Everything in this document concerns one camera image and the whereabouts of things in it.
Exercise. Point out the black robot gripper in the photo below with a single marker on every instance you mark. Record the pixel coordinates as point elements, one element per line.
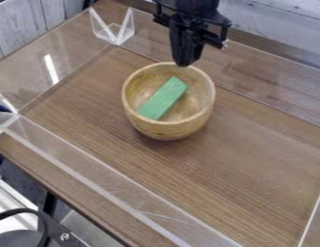
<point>211,31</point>

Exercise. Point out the brown wooden bowl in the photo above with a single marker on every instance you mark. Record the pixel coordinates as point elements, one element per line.
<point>190,113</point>

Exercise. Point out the green rectangular block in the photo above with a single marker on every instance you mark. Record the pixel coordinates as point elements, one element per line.
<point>163,99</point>

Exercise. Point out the blue object at edge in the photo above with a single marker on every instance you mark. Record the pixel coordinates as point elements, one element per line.
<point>4,109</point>

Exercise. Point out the black metal table leg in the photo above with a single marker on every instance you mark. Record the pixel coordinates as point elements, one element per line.
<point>50,204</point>

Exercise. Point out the clear acrylic corner bracket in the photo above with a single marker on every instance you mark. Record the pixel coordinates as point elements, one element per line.
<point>114,33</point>

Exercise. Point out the clear acrylic tray wall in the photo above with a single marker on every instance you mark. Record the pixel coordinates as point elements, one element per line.
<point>234,186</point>

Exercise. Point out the grey metal bracket with screw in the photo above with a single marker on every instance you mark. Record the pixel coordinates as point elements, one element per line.
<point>55,234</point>

